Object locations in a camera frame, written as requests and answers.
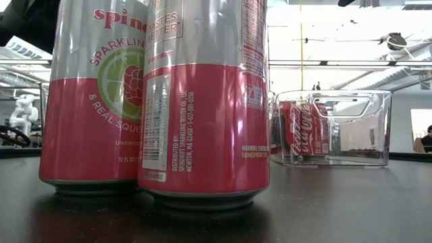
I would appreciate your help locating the clear plastic bin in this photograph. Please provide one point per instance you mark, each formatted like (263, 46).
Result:
(384, 135)

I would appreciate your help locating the pink silver sparkling water can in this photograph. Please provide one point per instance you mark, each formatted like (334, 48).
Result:
(209, 135)
(84, 135)

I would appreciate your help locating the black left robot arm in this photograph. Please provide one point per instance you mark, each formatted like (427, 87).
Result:
(33, 20)

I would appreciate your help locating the black ceiling device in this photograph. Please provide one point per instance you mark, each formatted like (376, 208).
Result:
(397, 40)

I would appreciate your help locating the person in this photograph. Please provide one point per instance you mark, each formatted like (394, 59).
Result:
(428, 140)

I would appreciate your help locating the white ceiling air vent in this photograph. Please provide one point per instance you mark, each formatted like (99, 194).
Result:
(23, 50)

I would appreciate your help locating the white robot figure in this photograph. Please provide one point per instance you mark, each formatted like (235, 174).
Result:
(23, 111)

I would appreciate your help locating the black round wheel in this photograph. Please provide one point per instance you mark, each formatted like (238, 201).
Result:
(15, 128)

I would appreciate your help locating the grey horizontal rail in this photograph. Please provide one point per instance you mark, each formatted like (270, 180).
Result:
(364, 63)

